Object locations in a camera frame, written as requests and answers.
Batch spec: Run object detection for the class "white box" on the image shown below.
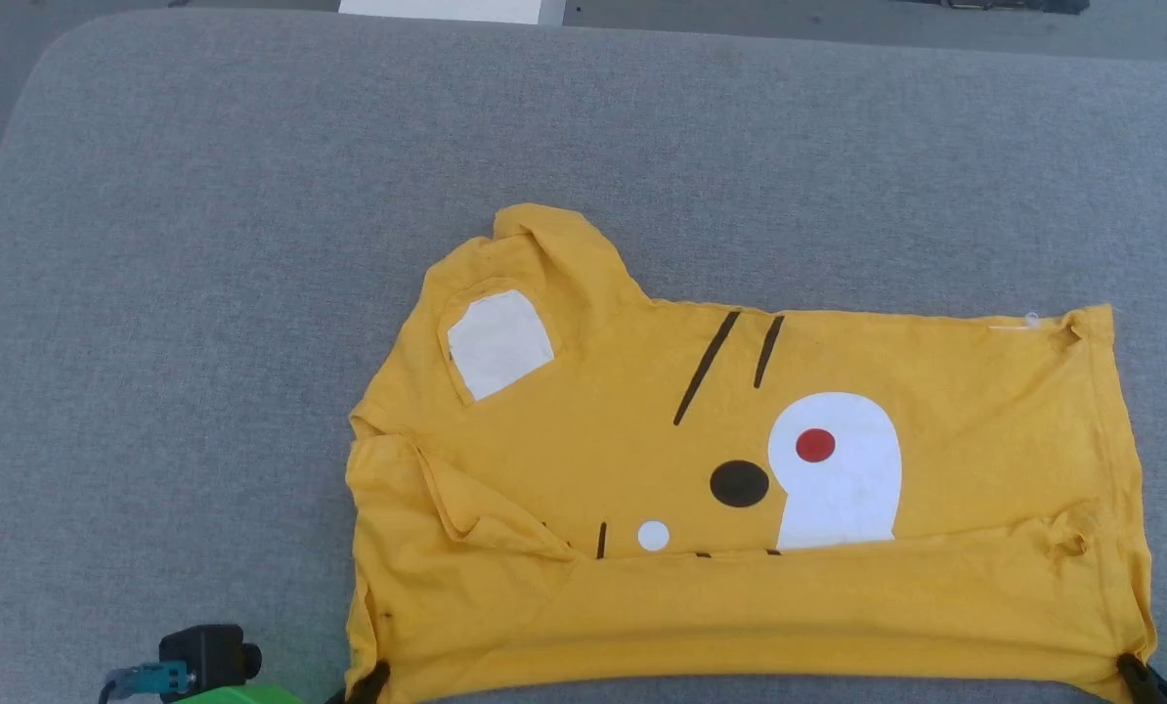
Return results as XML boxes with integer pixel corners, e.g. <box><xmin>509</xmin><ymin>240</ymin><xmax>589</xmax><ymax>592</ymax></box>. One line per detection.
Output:
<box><xmin>337</xmin><ymin>0</ymin><xmax>567</xmax><ymax>26</ymax></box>

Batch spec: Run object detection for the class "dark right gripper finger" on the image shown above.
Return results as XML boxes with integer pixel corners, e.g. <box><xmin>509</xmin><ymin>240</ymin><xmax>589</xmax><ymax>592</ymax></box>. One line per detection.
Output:
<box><xmin>1115</xmin><ymin>652</ymin><xmax>1167</xmax><ymax>704</ymax></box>

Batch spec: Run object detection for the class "black floor mat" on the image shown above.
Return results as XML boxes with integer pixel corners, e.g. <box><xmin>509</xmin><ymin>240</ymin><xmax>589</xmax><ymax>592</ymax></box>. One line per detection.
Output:
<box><xmin>891</xmin><ymin>0</ymin><xmax>1093</xmax><ymax>16</ymax></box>

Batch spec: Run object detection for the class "yellow printed T-shirt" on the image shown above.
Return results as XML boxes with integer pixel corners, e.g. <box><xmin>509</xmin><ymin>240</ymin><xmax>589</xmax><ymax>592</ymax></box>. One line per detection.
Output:
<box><xmin>344</xmin><ymin>202</ymin><xmax>1159</xmax><ymax>704</ymax></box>

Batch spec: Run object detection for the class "left teal plug cable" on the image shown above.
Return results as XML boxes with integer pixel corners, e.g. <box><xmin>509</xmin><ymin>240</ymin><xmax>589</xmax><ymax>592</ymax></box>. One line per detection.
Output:
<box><xmin>100</xmin><ymin>660</ymin><xmax>197</xmax><ymax>704</ymax></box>

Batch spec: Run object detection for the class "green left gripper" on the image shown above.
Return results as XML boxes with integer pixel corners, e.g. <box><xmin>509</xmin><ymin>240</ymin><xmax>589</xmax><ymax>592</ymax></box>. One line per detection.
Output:
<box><xmin>167</xmin><ymin>661</ymin><xmax>393</xmax><ymax>704</ymax></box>

